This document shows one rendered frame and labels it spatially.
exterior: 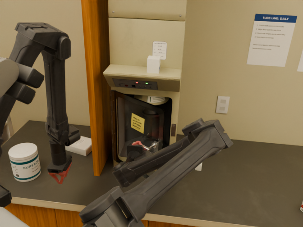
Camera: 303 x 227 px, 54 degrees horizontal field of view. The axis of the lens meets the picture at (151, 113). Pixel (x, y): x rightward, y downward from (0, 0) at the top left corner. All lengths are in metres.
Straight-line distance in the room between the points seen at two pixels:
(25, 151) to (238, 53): 1.23
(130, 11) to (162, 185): 0.80
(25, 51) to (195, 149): 0.52
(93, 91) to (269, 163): 1.05
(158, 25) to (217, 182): 0.82
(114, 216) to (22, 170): 0.99
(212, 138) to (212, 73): 1.04
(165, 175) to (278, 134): 1.40
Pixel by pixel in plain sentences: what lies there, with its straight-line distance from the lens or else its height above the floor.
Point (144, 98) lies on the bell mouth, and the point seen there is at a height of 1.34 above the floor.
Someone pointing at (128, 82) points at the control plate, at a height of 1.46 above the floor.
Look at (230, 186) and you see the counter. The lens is 1.56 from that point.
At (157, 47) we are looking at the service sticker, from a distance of 1.28.
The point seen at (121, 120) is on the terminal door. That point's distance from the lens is 1.40.
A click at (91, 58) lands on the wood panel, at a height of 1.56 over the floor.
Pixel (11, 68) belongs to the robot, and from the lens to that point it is 0.63.
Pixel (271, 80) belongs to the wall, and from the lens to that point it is 1.84.
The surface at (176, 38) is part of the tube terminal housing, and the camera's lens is 1.27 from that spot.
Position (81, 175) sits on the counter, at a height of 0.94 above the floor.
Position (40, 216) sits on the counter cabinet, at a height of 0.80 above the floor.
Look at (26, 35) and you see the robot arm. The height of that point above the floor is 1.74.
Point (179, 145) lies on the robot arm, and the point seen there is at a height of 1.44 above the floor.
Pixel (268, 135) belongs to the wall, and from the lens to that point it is 2.00.
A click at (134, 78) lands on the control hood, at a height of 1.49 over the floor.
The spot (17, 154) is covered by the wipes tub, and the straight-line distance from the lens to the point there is 1.55.
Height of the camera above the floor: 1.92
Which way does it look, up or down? 27 degrees down
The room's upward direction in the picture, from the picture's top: 2 degrees clockwise
